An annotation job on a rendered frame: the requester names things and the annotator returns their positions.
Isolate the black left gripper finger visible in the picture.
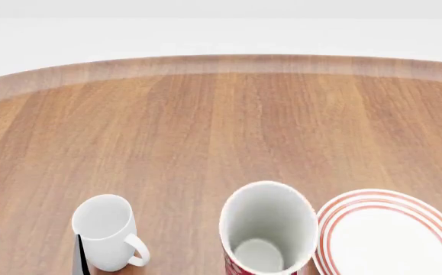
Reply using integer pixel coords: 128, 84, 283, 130
71, 234, 90, 275

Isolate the white ceramic mug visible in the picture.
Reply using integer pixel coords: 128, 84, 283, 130
71, 193, 151, 273

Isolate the red mug with white interior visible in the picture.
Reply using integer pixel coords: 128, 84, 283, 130
218, 180, 319, 275

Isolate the white plate with red rings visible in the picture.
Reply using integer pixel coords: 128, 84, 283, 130
311, 188, 442, 275

